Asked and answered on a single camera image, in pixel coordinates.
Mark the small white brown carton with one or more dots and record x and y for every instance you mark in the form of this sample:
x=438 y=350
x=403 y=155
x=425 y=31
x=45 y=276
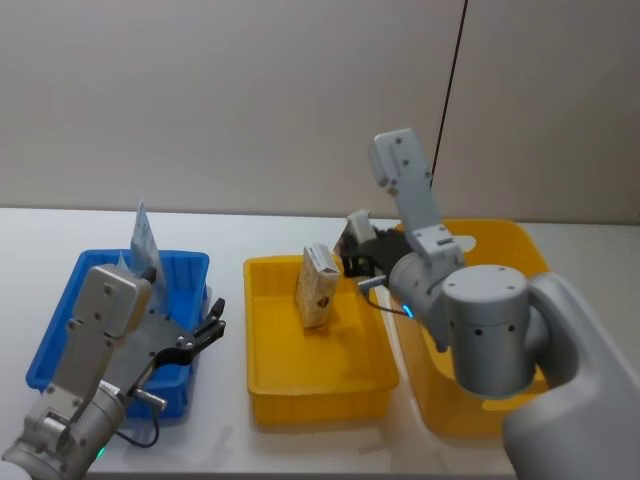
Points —
x=355 y=230

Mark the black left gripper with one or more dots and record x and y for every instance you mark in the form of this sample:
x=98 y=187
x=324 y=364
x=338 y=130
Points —
x=147 y=342

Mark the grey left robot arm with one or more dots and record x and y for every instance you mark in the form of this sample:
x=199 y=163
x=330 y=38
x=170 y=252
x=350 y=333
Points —
x=85 y=350

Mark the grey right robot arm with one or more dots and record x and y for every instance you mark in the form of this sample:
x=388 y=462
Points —
x=500 y=330

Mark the shallow yellow plastic bin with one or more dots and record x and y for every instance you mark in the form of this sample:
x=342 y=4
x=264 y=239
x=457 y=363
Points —
x=310 y=365

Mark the silver blue foil pouch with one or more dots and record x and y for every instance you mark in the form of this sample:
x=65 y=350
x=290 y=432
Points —
x=145 y=240

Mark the deep yellow plastic bin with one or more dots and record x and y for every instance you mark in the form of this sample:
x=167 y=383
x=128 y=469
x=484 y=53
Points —
x=475 y=240

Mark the beige carton box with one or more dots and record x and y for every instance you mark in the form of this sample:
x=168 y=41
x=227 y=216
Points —
x=316 y=290

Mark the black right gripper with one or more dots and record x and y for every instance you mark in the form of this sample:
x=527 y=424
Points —
x=392 y=250

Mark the blue plastic bin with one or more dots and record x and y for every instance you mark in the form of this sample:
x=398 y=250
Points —
x=170 y=370

